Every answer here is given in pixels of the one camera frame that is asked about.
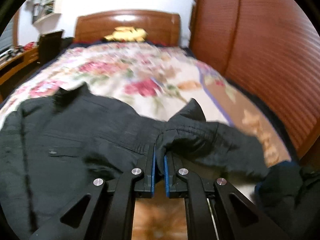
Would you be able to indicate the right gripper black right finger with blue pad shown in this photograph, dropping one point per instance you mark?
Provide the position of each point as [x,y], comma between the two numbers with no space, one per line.
[215,209]

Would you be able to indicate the dark folded clothes pile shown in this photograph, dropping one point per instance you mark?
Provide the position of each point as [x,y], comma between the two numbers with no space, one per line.
[289,195]

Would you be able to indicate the floral bed blanket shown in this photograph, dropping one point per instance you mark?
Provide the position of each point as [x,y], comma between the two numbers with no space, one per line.
[157,82]

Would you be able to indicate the wooden bed headboard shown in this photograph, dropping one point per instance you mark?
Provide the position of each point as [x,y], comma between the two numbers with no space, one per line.
[161,27]

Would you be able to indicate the yellow plush toy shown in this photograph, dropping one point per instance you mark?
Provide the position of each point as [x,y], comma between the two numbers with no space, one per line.
[127,34]

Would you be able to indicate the wooden louvered wardrobe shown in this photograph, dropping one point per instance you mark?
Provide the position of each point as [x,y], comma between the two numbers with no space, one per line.
[271,49]

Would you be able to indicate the long wooden desk cabinet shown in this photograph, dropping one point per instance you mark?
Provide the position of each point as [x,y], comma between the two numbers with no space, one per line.
[17,70]

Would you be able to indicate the dark wooden chair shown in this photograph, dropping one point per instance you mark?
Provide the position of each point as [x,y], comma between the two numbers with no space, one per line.
[49,46]

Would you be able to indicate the white wall shelf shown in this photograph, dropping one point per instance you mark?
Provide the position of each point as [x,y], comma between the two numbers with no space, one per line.
[43,9]

